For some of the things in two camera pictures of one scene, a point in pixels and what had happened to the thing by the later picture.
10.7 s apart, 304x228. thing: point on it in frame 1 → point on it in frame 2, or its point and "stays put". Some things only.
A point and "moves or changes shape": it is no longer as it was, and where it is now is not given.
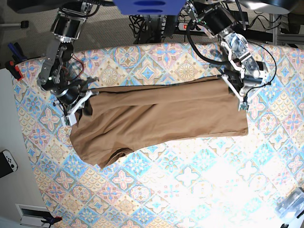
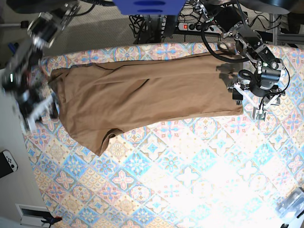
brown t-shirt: [114, 120] moves or changes shape
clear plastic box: [290, 206] stays put
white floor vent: [32, 215] stays put
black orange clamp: [51, 220] stays put
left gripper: [71, 97] → [34, 103]
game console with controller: [8, 164] stays put
